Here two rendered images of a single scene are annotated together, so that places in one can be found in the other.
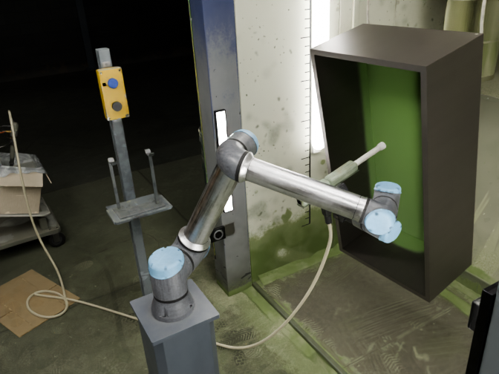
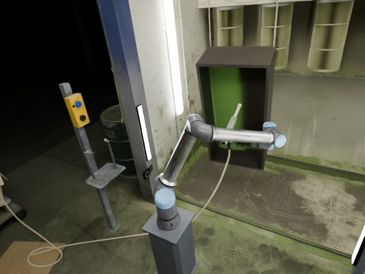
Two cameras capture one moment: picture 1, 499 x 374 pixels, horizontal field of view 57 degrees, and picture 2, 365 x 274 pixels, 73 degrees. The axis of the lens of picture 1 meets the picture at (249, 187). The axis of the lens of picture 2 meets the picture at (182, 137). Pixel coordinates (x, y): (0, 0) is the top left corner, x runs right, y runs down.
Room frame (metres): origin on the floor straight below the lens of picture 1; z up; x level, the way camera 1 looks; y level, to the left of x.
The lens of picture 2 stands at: (0.36, 0.86, 2.16)
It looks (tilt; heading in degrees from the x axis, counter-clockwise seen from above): 30 degrees down; 331
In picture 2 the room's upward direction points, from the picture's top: 6 degrees counter-clockwise
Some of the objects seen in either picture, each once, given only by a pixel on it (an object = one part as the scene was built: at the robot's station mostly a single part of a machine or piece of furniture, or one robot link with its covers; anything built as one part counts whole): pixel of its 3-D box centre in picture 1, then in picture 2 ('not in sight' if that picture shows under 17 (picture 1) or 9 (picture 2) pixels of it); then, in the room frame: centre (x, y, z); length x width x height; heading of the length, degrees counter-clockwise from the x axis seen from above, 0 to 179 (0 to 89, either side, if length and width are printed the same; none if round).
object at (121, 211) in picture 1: (134, 182); (102, 160); (2.31, 0.62, 0.95); 0.26 x 0.15 x 0.32; 119
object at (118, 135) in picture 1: (128, 193); (93, 168); (2.45, 0.71, 0.82); 0.06 x 0.06 x 1.64; 29
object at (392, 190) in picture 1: (385, 200); (269, 130); (1.44, -0.48, 1.21); 0.12 x 0.09 x 0.12; 157
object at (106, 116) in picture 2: not in sight; (121, 113); (3.38, 0.08, 0.86); 0.54 x 0.54 x 0.01
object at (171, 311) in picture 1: (171, 298); (168, 216); (1.62, 0.37, 0.69); 0.19 x 0.19 x 0.10
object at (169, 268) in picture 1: (168, 271); (165, 202); (1.63, 0.36, 0.83); 0.17 x 0.15 x 0.18; 157
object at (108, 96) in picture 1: (113, 93); (77, 110); (2.40, 0.68, 1.42); 0.12 x 0.06 x 0.26; 119
